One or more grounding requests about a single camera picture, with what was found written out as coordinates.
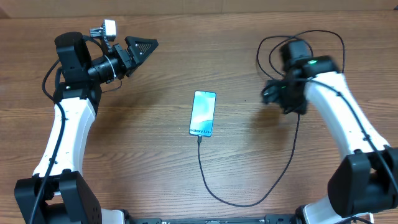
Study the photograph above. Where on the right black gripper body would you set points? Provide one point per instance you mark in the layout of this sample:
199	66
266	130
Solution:
289	98

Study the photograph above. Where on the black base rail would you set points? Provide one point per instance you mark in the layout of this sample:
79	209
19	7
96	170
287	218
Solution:
268	219

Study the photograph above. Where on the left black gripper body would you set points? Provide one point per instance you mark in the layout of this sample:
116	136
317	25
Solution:
126	64

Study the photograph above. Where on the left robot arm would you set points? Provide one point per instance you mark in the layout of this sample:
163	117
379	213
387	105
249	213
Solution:
57	191

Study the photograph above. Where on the Samsung Galaxy smartphone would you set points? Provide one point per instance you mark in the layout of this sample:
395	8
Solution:
202	116

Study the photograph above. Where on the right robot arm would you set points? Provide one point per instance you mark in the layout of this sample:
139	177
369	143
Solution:
366	180

